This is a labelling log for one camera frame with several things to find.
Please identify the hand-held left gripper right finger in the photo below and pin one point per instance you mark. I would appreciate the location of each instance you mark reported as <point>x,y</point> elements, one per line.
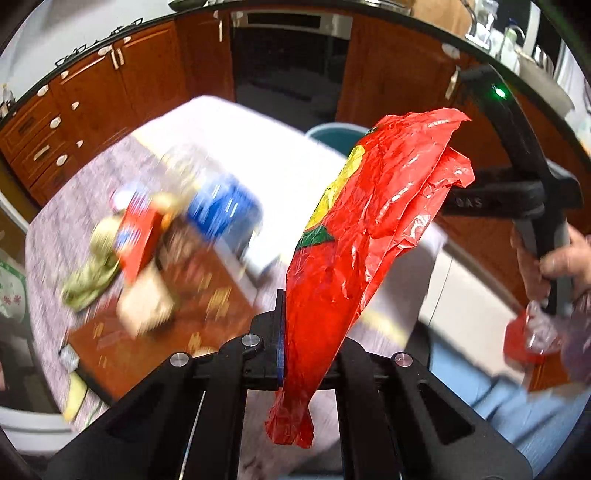
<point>351,369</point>

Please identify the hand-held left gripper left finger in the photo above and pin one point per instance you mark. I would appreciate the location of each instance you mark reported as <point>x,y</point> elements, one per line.
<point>279,364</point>

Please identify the red plastic bag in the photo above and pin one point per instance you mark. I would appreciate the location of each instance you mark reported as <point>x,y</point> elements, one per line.
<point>369,230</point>

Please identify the teal waste bin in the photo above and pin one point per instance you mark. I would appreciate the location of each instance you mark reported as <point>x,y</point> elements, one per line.
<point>332,138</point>

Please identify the person's right hand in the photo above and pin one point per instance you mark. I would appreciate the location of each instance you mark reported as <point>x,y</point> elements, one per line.
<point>577,263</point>

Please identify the metal pot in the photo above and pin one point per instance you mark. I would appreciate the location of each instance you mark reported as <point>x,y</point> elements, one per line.
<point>540,83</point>

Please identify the brown patterned board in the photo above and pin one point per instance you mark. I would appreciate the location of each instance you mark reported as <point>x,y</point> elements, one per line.
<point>212,304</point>

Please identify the white and green bottle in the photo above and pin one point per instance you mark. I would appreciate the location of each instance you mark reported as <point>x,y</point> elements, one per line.
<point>512,44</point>

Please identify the person's blue jeans leg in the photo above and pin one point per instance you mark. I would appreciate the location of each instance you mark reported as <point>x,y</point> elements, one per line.
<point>485,392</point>

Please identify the wooden cabinet beside oven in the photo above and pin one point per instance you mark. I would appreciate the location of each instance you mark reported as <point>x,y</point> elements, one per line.
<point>392,74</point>

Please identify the red and clear plastic wrapper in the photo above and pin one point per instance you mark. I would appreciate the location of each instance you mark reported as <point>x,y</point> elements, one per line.
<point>519,341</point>

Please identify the red snack packet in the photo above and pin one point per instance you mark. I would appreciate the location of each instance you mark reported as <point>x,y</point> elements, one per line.
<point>138,240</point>

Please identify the green crumpled cloth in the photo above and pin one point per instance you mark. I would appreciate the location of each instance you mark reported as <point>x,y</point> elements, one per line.
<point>90,281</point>

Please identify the small silver packet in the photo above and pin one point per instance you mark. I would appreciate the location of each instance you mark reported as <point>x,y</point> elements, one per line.
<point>69,359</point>

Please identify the clear plastic bottle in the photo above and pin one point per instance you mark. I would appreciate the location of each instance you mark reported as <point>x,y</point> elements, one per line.
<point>189,168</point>

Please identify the built-in black oven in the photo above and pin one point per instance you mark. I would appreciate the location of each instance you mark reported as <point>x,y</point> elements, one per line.
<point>291,64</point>

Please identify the white chair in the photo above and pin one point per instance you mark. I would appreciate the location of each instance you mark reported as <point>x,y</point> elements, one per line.
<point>32,424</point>

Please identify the green printed bag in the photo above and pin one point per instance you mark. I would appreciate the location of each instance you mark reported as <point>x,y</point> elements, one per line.
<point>11,290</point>

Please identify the wooden double-door cabinet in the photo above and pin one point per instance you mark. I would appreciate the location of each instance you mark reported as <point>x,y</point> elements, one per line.
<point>124,78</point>

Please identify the wooden drawer cabinet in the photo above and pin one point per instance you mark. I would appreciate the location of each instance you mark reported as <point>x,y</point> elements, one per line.
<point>32,138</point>

